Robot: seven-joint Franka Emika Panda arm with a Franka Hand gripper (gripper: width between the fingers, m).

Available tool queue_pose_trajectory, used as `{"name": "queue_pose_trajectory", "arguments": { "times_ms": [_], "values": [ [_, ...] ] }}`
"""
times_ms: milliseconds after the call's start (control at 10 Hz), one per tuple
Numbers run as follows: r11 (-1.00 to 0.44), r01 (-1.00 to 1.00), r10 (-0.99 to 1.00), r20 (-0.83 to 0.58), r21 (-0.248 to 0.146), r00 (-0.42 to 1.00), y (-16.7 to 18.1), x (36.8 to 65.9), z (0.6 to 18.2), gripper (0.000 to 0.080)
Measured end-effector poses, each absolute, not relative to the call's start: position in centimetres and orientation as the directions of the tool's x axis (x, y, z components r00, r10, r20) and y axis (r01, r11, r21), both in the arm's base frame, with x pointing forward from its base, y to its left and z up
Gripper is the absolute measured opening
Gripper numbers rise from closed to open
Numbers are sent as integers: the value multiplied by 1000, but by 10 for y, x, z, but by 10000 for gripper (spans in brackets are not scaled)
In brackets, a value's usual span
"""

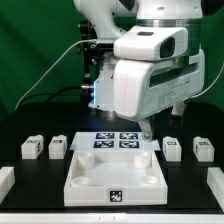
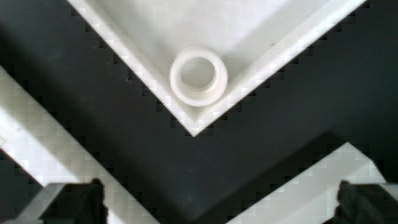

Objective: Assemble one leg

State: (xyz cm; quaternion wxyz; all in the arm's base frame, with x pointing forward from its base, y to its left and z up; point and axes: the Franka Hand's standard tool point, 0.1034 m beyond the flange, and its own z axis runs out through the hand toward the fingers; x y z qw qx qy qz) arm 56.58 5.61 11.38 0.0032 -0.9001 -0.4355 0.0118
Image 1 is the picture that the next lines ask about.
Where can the white right obstacle block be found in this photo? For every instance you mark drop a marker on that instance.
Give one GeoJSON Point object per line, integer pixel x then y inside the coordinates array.
{"type": "Point", "coordinates": [215, 180]}

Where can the white front table rail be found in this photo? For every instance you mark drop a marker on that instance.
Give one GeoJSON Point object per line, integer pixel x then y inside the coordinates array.
{"type": "Point", "coordinates": [7, 218]}

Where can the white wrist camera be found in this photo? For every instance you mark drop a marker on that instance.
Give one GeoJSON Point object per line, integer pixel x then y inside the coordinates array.
{"type": "Point", "coordinates": [152, 43]}

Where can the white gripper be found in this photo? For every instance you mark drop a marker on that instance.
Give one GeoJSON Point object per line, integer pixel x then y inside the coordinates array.
{"type": "Point", "coordinates": [142, 89]}

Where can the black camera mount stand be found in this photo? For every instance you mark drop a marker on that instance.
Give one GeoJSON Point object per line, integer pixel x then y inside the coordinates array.
{"type": "Point", "coordinates": [87, 50]}

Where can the white square table top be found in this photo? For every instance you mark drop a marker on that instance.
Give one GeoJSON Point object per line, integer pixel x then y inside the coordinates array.
{"type": "Point", "coordinates": [115, 178]}

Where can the white left obstacle block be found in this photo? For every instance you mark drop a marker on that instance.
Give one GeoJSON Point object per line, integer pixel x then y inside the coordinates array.
{"type": "Point", "coordinates": [7, 180]}

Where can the white sheet with tags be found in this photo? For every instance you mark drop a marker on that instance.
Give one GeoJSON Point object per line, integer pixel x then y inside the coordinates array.
{"type": "Point", "coordinates": [112, 140]}

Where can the white obstacle block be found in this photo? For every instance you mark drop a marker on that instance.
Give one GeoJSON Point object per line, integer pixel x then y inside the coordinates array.
{"type": "Point", "coordinates": [215, 180]}
{"type": "Point", "coordinates": [7, 180]}

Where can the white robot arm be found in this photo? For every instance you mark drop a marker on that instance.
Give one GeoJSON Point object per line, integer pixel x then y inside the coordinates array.
{"type": "Point", "coordinates": [111, 19]}

